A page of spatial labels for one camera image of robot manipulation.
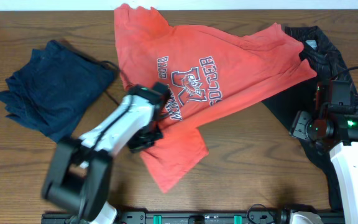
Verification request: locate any red soccer t-shirt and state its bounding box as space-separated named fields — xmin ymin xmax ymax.
xmin=114 ymin=4 xmax=316 ymax=192

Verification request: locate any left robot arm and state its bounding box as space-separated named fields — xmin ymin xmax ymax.
xmin=41 ymin=82 xmax=170 ymax=223

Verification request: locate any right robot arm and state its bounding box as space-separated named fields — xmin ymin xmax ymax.
xmin=290 ymin=80 xmax=358 ymax=223

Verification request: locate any black patterned garment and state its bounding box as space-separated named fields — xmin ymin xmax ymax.
xmin=261 ymin=26 xmax=358 ymax=212

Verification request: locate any folded navy blue shirt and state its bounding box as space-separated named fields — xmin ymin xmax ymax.
xmin=0 ymin=40 xmax=118 ymax=142

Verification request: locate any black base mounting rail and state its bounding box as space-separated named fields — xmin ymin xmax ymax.
xmin=40 ymin=203 xmax=346 ymax=224

